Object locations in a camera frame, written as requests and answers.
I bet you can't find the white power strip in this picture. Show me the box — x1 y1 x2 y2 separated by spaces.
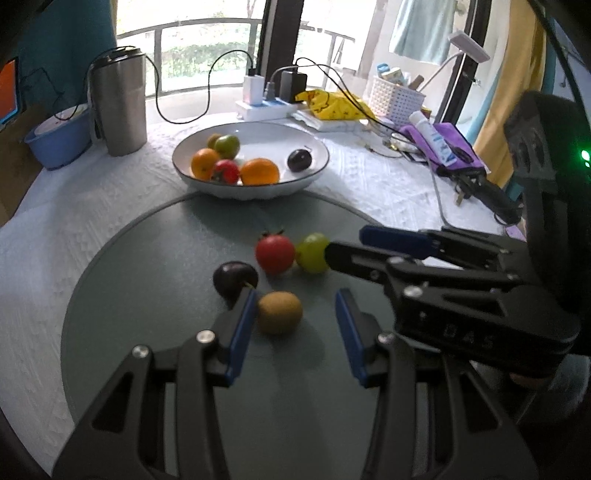
235 95 308 121

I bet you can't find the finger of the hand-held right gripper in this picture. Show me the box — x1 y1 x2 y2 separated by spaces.
324 240 426 301
359 224 527 278

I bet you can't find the white paper stack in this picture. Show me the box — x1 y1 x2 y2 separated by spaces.
293 110 398 134

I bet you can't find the large orange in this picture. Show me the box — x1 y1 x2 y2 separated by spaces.
240 158 281 186

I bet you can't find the stainless steel thermos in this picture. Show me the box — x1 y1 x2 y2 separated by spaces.
88 45 148 157

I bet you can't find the tablet with orange screen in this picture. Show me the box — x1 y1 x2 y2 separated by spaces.
0 58 21 125

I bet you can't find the hanging light blue cloth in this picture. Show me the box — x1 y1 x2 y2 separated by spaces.
389 0 469 65

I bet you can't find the white charger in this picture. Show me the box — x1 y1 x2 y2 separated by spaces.
243 67 265 106

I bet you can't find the white plastic basket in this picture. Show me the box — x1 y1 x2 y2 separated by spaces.
369 75 426 118

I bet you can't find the white and blue tube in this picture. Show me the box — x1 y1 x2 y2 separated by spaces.
407 111 458 168

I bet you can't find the black handheld device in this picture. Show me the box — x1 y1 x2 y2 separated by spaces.
455 173 525 224

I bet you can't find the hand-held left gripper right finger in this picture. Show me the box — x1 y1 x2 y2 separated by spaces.
334 288 540 480

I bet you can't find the blue curtain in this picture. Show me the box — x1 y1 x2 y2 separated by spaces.
9 0 118 121

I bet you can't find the green apple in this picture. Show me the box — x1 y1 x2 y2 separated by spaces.
214 134 241 160

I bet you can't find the blue plastic basin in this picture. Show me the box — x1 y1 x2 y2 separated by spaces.
24 104 93 171

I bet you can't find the light green fruit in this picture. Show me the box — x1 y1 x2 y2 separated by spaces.
295 233 331 274

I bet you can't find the black window frame post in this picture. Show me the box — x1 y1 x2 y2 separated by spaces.
256 0 305 88

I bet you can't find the small orange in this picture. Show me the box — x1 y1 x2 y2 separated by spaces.
191 148 221 181

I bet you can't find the balcony railing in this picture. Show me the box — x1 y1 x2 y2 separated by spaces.
117 17 356 93

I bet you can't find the black charger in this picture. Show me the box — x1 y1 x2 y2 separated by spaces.
277 68 308 102

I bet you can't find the yellow plastic bag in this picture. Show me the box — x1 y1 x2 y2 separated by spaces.
295 89 377 121

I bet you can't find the purple pouch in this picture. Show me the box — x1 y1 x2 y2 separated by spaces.
399 122 488 176

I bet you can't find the white bowl with dark rim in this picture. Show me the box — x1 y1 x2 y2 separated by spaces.
172 121 330 200

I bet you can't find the black charging cable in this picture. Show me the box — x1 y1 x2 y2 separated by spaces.
115 46 257 124
294 56 416 153

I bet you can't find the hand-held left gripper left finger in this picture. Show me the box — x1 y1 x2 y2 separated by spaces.
52 288 258 480

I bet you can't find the red apple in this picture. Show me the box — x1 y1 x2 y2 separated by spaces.
211 160 241 184

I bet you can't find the grey cable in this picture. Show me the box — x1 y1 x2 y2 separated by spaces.
427 154 451 229

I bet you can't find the round grey placemat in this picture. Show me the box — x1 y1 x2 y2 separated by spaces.
61 190 522 480

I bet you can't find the white desk lamp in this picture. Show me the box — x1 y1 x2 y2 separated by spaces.
422 31 491 93

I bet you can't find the red tomato with calyx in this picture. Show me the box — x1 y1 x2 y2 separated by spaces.
255 229 296 277

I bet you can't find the dark purple plum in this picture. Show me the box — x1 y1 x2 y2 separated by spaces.
287 148 313 173
213 261 259 309

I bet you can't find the yellow curtain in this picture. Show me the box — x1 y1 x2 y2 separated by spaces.
473 0 548 185

